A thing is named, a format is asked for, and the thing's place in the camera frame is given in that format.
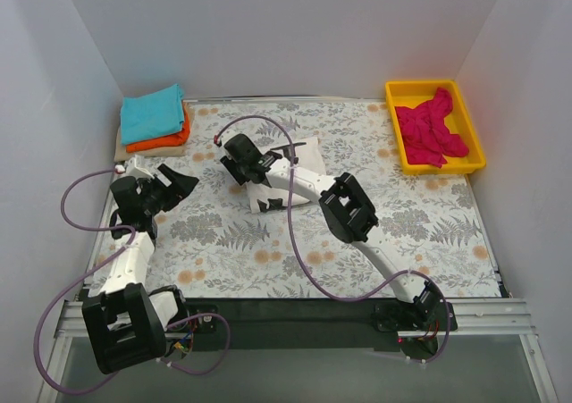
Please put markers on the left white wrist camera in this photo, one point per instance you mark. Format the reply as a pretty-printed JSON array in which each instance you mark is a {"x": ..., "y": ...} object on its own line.
[{"x": 134, "y": 167}]

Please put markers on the folded beige t shirt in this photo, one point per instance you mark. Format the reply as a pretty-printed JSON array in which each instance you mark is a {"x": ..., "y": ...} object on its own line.
[{"x": 121, "y": 154}]

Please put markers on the folded orange t shirt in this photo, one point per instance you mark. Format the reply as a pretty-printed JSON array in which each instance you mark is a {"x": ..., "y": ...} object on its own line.
[{"x": 169, "y": 145}]

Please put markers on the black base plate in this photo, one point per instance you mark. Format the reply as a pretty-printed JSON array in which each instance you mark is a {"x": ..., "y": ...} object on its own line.
[{"x": 290, "y": 323}]

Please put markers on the floral patterned table mat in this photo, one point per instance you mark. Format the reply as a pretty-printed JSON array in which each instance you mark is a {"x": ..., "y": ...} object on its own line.
[{"x": 213, "y": 245}]

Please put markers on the yellow plastic bin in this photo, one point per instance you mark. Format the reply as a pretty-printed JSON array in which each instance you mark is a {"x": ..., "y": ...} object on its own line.
[{"x": 411, "y": 93}]

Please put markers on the aluminium frame rail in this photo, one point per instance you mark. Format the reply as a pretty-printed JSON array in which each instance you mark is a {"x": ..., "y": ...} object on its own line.
[{"x": 316, "y": 350}]

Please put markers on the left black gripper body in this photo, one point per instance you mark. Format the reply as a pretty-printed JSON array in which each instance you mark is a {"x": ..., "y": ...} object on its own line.
[{"x": 162, "y": 184}]

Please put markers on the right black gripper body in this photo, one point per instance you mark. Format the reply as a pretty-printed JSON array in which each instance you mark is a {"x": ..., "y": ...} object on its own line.
[{"x": 272, "y": 158}]

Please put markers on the folded teal t shirt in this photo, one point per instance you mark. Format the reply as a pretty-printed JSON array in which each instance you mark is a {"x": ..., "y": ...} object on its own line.
[{"x": 152, "y": 116}]

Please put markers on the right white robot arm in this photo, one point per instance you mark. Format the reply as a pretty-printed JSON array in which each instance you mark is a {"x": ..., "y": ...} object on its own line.
[{"x": 349, "y": 215}]

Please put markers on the magenta t shirt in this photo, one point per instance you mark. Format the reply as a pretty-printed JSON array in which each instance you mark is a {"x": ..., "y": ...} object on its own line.
[{"x": 426, "y": 137}]

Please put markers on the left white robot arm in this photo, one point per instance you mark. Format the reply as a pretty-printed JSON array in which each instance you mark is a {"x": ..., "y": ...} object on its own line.
[{"x": 126, "y": 323}]

